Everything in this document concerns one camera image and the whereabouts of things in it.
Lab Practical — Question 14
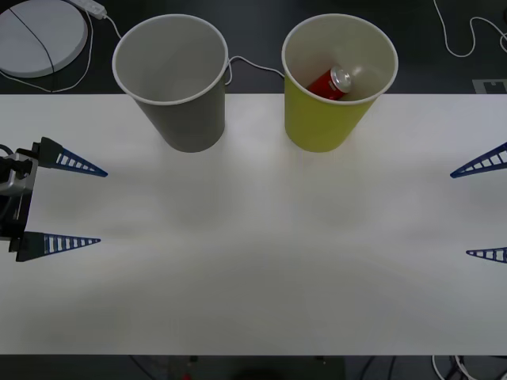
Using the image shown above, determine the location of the looping white cable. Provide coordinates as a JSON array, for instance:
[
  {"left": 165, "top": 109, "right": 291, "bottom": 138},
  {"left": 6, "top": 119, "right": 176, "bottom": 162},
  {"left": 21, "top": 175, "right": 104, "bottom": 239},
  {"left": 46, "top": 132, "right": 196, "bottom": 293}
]
[{"left": 433, "top": 0, "right": 507, "bottom": 59}]

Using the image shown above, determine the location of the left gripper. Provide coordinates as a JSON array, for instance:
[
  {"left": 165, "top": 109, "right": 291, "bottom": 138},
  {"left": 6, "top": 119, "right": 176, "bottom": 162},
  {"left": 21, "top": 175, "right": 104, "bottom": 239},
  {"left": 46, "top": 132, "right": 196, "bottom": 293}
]
[{"left": 0, "top": 136, "right": 109, "bottom": 263}]

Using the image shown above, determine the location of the thin black cable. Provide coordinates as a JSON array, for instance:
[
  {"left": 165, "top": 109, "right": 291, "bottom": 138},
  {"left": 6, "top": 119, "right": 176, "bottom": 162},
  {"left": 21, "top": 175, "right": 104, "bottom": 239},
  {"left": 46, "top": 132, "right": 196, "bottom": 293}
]
[{"left": 8, "top": 6, "right": 57, "bottom": 94}]

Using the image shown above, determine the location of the yellow-green plastic waste bin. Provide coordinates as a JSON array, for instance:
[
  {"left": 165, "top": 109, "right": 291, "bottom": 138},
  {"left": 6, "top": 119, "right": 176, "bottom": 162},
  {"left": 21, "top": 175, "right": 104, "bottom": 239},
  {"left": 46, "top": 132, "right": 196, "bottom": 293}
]
[{"left": 281, "top": 13, "right": 398, "bottom": 154}]

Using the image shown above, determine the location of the grey plastic waste bin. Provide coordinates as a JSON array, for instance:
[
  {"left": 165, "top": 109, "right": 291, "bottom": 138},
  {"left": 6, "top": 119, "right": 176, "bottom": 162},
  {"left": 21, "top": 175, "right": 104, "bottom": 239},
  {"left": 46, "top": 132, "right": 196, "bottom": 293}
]
[{"left": 112, "top": 14, "right": 230, "bottom": 154}]

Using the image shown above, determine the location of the white cable under table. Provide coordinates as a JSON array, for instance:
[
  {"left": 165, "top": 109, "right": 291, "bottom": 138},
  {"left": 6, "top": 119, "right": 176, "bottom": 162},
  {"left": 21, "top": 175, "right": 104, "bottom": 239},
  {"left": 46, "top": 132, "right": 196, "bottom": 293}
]
[{"left": 430, "top": 354, "right": 476, "bottom": 380}]

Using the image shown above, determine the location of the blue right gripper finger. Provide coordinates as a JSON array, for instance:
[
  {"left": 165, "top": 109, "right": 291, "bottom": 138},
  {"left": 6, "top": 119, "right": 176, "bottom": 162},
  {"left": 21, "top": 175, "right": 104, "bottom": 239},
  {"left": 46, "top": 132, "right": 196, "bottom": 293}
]
[
  {"left": 465, "top": 246, "right": 507, "bottom": 264},
  {"left": 449, "top": 142, "right": 507, "bottom": 179}
]

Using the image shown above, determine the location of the red drink can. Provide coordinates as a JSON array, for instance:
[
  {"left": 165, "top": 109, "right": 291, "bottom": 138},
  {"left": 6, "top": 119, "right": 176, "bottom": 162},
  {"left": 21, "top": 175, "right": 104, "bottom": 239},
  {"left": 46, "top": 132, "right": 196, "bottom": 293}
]
[{"left": 305, "top": 65, "right": 353, "bottom": 102}]

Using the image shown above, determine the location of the white cable round disc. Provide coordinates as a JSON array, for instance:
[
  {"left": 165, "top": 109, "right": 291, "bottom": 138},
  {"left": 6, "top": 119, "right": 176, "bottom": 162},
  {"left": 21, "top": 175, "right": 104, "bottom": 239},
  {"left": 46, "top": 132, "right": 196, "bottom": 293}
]
[{"left": 0, "top": 8, "right": 95, "bottom": 94}]

